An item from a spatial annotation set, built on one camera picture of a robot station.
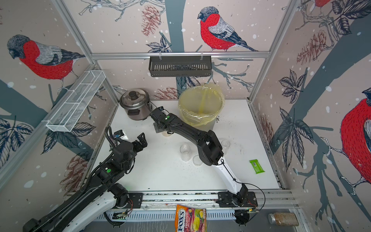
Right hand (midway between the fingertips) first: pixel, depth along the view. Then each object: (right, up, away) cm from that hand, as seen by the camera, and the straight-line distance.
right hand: (165, 123), depth 94 cm
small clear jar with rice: (+14, -13, -12) cm, 23 cm away
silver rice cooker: (-19, +13, +1) cm, 23 cm away
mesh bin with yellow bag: (+24, +11, +9) cm, 28 cm away
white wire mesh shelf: (-46, +5, -22) cm, 52 cm away
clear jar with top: (-1, -8, +6) cm, 10 cm away
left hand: (-11, -4, -16) cm, 20 cm away
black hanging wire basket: (+9, +42, +13) cm, 45 cm away
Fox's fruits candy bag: (+17, -43, -28) cm, 54 cm away
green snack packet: (+57, -25, -10) cm, 63 cm away
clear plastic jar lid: (+21, -23, -5) cm, 32 cm away
